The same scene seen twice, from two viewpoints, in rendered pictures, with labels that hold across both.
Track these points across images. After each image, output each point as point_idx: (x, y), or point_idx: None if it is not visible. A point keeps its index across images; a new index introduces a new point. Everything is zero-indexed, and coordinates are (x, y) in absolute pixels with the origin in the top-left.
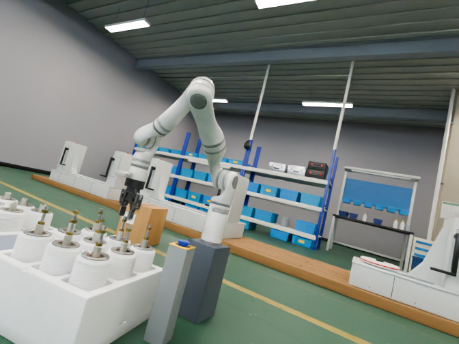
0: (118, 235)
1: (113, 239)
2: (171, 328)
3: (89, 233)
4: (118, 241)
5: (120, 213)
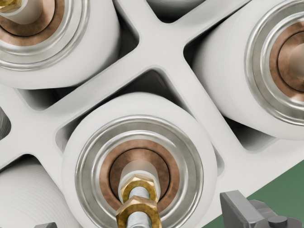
0: (126, 169)
1: (94, 132)
2: None
3: (240, 16)
4: (70, 156)
5: (223, 206)
